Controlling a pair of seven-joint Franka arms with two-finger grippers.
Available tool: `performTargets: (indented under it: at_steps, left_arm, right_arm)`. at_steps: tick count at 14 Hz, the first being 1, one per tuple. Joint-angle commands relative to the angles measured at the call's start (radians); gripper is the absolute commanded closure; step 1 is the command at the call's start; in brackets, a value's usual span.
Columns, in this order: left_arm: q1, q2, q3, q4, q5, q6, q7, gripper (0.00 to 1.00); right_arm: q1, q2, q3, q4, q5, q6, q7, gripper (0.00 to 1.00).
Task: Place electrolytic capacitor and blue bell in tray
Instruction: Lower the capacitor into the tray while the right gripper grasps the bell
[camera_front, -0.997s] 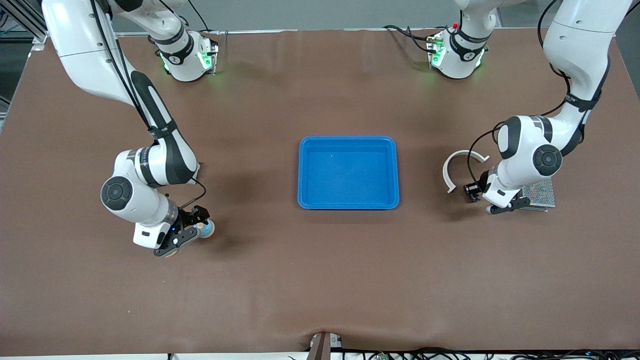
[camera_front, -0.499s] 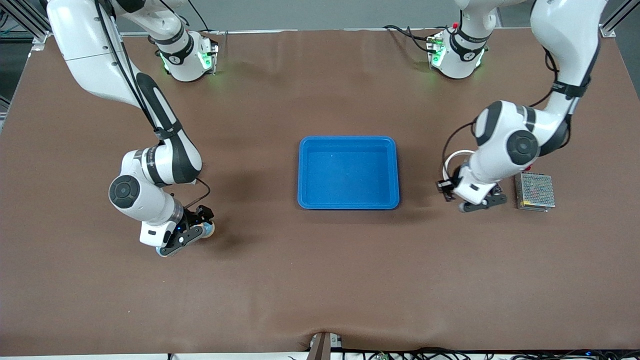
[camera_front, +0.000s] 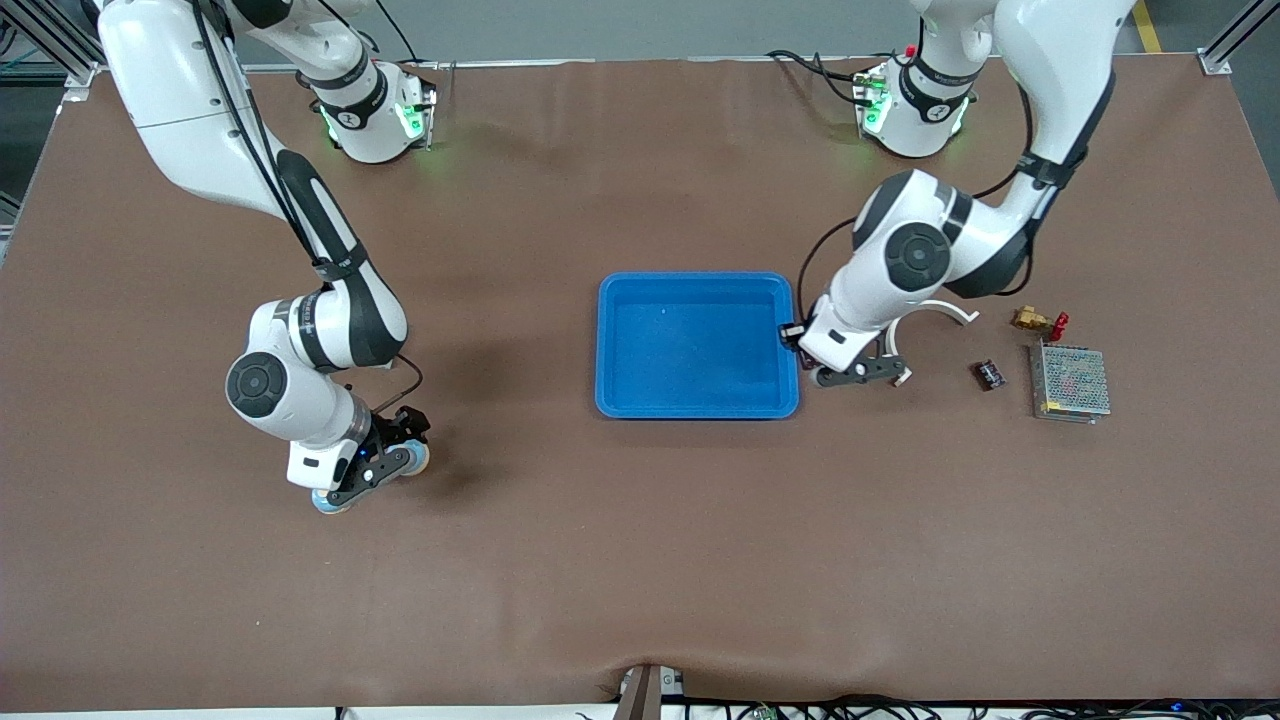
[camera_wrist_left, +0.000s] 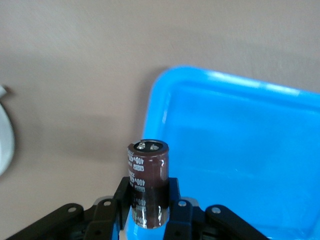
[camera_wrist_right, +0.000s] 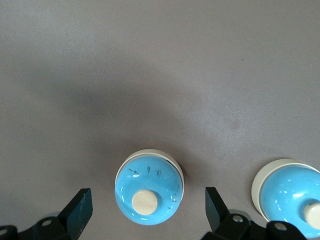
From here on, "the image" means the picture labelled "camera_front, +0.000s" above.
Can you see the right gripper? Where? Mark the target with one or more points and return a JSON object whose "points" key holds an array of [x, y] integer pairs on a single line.
{"points": [[391, 429]]}

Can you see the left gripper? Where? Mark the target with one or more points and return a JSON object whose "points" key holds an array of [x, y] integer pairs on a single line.
{"points": [[791, 334]]}

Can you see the blue dome bell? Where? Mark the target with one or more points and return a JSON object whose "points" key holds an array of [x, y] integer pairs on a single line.
{"points": [[322, 503], [417, 460]]}

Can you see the short dark electrolytic capacitor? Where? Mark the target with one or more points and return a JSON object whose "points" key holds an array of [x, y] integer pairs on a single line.
{"points": [[989, 375]]}

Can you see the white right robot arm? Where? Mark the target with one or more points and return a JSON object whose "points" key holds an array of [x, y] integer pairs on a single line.
{"points": [[200, 120]]}

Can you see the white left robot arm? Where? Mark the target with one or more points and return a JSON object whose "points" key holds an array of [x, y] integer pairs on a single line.
{"points": [[920, 255]]}

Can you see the blue plastic tray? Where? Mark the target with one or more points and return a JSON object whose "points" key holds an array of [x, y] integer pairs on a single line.
{"points": [[690, 345]]}

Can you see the white curved plastic clip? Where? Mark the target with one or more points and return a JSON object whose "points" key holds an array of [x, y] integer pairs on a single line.
{"points": [[955, 310]]}

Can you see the brown table mat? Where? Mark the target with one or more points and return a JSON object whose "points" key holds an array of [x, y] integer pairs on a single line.
{"points": [[640, 550]]}

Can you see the perforated metal power supply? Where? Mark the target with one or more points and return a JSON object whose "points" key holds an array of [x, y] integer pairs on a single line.
{"points": [[1070, 382]]}

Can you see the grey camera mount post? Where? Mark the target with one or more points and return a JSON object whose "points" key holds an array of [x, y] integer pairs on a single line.
{"points": [[640, 695]]}

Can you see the aluminium frame profile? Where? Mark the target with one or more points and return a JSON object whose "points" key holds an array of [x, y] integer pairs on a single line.
{"points": [[1225, 55], [78, 78]]}

